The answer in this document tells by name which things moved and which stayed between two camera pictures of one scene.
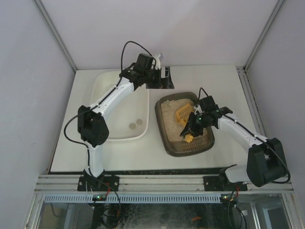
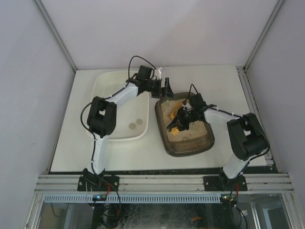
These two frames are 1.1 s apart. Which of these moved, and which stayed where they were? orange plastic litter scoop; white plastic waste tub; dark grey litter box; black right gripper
Moved: orange plastic litter scoop; black right gripper
Stayed: dark grey litter box; white plastic waste tub
